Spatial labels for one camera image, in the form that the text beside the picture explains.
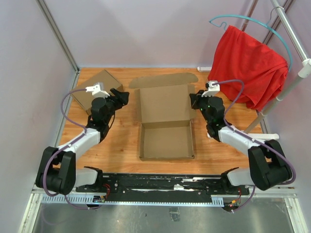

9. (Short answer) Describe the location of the brown cardboard box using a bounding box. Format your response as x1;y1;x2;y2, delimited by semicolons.
129;72;198;161
71;70;124;115

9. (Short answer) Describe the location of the white clothes rack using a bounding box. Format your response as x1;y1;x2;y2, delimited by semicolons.
203;0;311;132

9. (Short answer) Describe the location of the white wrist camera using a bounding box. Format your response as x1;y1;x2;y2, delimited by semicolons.
86;83;110;99
202;81;220;97

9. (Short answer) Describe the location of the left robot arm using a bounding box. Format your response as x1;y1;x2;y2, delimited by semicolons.
35;84;130;197

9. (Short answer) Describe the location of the teal clothes hanger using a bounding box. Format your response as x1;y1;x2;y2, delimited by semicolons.
209;14;293;71

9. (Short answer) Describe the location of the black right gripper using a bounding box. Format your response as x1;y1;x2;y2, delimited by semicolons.
190;90;213;124

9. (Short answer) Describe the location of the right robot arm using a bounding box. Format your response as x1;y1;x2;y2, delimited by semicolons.
190;90;296;194

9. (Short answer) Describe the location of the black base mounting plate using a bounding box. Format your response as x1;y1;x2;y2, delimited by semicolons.
75;173;250;200

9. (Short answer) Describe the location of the folded brown cardboard box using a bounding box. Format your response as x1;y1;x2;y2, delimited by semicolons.
71;70;124;115

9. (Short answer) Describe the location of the aluminium frame rail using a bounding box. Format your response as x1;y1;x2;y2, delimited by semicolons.
19;185;308;233

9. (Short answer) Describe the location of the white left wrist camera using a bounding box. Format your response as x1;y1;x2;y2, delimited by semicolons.
86;83;110;99

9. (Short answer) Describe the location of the grey slotted cable duct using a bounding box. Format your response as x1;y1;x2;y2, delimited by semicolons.
41;194;225;207

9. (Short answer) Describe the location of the red cloth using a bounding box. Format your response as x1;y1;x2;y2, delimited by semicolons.
208;26;288;111

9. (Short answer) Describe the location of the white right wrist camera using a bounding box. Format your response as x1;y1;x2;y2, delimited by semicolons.
202;81;220;97

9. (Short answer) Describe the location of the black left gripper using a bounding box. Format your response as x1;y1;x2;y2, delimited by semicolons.
98;88;129;124

